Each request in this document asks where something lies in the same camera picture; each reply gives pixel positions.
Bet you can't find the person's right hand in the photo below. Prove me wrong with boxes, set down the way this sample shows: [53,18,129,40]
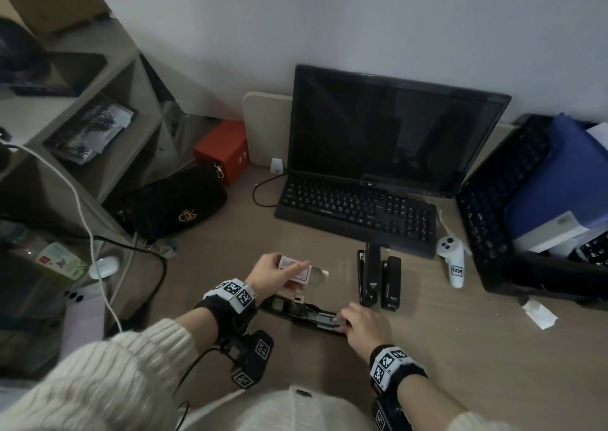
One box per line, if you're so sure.
[339,302,395,363]

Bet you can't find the person's left hand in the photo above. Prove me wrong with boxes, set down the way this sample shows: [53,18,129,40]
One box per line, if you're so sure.
[244,253,312,306]

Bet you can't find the red white staples box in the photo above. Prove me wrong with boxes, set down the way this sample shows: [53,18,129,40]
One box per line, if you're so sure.
[277,254,329,288]

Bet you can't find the grey top stapler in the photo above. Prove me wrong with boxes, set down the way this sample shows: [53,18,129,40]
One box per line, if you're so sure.
[258,292,350,337]

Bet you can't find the slim black stapler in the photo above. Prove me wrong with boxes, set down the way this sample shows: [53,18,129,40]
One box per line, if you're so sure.
[379,256,402,312]

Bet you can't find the small black stapler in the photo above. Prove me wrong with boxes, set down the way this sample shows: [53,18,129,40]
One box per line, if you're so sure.
[357,243,383,309]

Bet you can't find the person's right forearm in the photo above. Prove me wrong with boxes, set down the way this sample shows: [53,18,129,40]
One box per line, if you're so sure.
[396,373,514,431]

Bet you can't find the person's left forearm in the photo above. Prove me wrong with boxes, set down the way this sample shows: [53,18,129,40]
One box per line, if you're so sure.
[0,309,219,431]

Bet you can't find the black keyboard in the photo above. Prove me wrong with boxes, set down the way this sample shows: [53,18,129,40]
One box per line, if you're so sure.
[274,171,438,261]

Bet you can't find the white handheld controller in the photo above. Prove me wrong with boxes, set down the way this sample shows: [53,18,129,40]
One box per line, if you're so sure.
[436,212,472,289]

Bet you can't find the cream knitted sweater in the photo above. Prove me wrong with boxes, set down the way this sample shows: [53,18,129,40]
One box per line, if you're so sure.
[182,385,376,431]

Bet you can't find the black handbag gold logo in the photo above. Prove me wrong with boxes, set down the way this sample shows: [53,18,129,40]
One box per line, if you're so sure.
[116,165,229,246]

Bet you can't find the white computer mouse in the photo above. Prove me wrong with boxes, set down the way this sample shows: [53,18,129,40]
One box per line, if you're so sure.
[89,254,121,280]

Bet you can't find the crumpled white paper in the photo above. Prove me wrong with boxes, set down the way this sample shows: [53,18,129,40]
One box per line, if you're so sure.
[520,297,559,331]

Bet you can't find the black perforated file basket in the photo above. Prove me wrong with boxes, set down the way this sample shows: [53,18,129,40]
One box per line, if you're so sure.
[455,113,608,311]

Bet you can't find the pale smartphone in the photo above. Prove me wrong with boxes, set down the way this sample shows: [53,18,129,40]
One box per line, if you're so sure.
[61,285,105,351]

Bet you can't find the black computer monitor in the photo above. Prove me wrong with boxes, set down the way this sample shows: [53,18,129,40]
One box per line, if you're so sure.
[286,64,513,200]

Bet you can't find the white cardboard box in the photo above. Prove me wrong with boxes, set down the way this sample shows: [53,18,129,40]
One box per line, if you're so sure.
[512,210,590,254]

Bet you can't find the beige shelf unit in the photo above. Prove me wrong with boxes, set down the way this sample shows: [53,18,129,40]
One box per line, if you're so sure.
[0,16,229,255]

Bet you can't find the green white packet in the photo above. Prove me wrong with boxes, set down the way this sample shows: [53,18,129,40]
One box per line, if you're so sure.
[35,241,91,282]

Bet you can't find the black white picture booklet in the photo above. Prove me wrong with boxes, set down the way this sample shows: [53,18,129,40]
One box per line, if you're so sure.
[43,94,139,164]

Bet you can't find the black white patterned sheet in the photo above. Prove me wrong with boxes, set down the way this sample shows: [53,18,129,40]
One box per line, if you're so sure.
[577,235,608,267]

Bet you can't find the blue folder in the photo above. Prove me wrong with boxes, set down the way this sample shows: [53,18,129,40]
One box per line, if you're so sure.
[504,113,608,241]

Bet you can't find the white paper sheets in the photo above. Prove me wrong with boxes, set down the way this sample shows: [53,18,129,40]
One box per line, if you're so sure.
[586,121,608,149]

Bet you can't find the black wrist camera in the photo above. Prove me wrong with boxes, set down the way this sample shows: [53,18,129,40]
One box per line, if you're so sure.
[371,397,414,431]
[231,330,275,390]

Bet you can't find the thin black keyboard cable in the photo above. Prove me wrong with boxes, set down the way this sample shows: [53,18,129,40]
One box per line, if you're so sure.
[252,174,288,208]

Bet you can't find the thick black cable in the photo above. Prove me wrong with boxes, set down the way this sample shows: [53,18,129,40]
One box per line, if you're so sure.
[90,235,168,322]

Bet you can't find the black camera cable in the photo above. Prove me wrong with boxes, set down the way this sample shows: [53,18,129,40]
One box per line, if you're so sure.
[173,347,234,431]

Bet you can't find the white cable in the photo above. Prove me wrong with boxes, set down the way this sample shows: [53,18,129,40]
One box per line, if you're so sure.
[4,143,124,334]

